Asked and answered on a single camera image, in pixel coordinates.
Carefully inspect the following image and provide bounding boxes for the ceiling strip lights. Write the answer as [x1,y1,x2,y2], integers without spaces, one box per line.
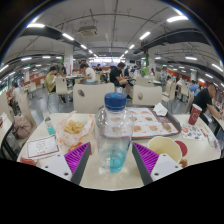
[0,14,224,81]

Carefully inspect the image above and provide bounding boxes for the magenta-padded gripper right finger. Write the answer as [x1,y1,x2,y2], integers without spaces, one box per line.
[131,142,183,186]

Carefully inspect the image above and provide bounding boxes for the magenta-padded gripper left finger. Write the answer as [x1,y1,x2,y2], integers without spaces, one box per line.
[41,142,92,185]

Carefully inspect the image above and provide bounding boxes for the ceiling air conditioner unit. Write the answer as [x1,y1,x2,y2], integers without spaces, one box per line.
[78,25,99,37]

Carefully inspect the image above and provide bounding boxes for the clear plastic packet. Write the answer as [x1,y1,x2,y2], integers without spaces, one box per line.
[206,133,219,148]

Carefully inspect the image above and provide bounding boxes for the cream paper cup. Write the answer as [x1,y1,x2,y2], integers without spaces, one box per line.
[146,135,183,164]

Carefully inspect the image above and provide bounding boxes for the small teal sanitizer bottle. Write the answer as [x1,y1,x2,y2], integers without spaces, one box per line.
[43,114,57,136]

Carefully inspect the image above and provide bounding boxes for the white crumpled napkin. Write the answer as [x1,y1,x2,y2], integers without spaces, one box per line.
[152,102,169,117]

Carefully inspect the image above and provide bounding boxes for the person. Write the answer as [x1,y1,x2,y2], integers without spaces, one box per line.
[44,65,59,94]
[188,79,200,97]
[109,61,134,100]
[79,63,98,85]
[193,82,224,126]
[12,82,22,105]

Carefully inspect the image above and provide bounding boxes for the pink bag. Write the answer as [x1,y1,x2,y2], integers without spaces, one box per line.
[12,114,33,140]

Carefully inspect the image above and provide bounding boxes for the beige chairs group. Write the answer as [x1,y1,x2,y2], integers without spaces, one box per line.
[0,74,196,129]

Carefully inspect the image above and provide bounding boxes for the red paper cup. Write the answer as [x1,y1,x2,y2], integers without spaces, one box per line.
[187,103,203,126]

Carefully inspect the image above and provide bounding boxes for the beige chair with round hole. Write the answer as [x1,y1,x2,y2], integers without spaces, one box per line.
[72,82,116,114]
[131,84,163,107]

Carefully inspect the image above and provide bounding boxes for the clear blue-capped water bottle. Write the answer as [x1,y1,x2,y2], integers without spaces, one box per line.
[94,92,135,174]

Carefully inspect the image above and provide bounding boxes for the brown tray with printed liner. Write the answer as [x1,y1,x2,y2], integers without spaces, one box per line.
[126,106,182,140]

